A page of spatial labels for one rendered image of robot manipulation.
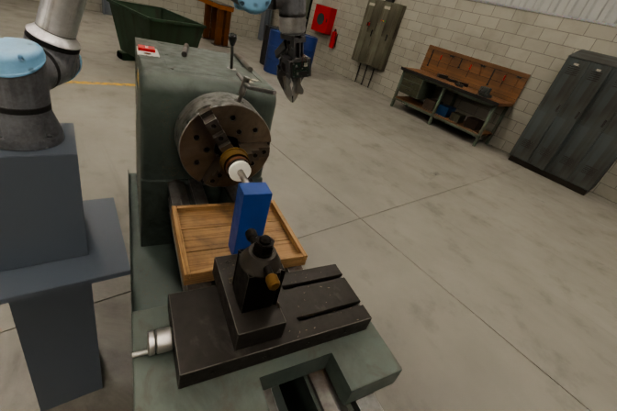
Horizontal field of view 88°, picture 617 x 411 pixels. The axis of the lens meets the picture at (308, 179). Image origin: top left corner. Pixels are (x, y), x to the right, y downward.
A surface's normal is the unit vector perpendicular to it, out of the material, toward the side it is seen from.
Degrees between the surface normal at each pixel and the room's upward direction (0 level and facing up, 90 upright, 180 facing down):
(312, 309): 0
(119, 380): 0
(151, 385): 0
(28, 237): 90
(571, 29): 90
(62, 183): 90
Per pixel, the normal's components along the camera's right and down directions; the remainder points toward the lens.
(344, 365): 0.24, -0.85
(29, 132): 0.72, 0.22
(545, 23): -0.76, 0.13
